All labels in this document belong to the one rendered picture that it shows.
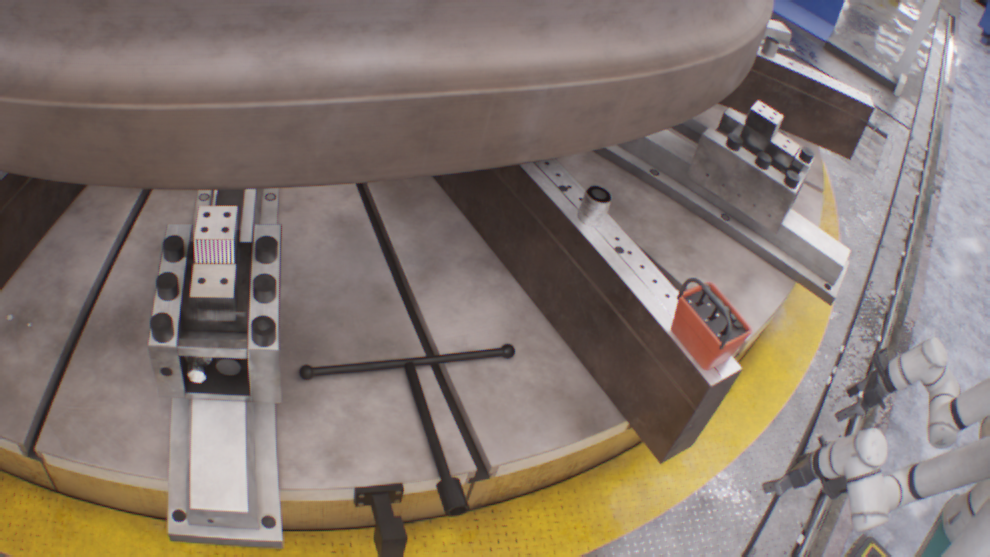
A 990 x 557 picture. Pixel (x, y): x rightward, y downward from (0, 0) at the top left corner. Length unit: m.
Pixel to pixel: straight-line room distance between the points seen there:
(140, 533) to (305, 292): 0.98
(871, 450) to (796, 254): 1.73
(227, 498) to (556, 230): 1.25
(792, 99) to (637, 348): 2.25
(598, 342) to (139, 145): 1.43
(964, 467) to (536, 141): 1.45
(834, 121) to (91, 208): 3.58
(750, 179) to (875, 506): 1.74
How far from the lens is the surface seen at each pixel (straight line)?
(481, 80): 2.05
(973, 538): 1.46
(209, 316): 1.96
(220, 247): 1.95
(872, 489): 1.67
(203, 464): 1.98
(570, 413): 2.39
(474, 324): 2.52
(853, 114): 4.29
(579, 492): 2.62
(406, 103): 1.95
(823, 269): 3.25
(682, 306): 2.09
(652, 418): 2.33
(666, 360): 2.20
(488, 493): 2.44
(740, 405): 3.09
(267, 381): 2.00
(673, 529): 2.66
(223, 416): 2.06
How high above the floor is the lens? 2.15
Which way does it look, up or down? 44 degrees down
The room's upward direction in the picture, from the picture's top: 15 degrees clockwise
